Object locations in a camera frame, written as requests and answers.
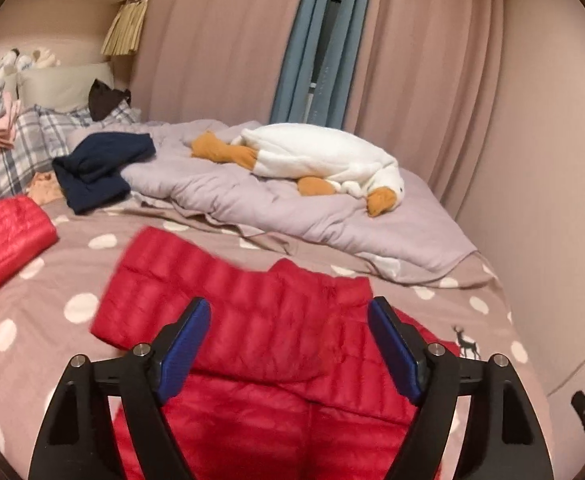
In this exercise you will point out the peach cloth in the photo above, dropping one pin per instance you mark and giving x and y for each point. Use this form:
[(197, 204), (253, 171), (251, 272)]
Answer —
[(45, 189)]

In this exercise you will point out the beige hanging paper bundle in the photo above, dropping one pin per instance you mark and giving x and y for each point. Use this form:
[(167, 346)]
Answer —
[(125, 27)]

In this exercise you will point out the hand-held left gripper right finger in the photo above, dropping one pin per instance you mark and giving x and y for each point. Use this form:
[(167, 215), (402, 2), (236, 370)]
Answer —
[(396, 350)]

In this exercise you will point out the lilac duvet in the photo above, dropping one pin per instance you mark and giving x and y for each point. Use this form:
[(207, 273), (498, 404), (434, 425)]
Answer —
[(297, 210)]

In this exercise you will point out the cream plush toy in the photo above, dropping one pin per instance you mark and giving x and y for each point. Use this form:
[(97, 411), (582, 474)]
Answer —
[(45, 57)]

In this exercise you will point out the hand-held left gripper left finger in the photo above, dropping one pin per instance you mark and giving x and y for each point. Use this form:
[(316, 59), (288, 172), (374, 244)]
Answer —
[(187, 347)]

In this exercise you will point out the white goose plush toy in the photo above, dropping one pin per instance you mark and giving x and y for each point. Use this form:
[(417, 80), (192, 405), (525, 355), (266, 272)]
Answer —
[(322, 150)]

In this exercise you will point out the pink curtain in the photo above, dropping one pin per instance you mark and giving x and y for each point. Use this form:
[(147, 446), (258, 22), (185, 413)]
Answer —
[(422, 60), (212, 45)]

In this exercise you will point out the cream pillow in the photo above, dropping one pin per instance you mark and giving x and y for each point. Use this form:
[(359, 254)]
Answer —
[(57, 87)]

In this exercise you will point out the navy blue garment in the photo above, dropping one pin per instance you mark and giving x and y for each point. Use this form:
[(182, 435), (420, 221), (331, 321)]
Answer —
[(102, 160)]

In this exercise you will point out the dark brown garment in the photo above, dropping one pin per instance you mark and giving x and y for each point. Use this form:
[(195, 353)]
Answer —
[(105, 102)]

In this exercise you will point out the folded red quilted garment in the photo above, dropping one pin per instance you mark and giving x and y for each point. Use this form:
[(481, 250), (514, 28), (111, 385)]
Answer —
[(7, 240)]

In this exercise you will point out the plaid pillow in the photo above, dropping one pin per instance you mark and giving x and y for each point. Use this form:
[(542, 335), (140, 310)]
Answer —
[(27, 145)]

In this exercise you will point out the red down jacket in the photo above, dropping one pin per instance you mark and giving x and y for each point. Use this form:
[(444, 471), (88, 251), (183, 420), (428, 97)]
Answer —
[(272, 310)]

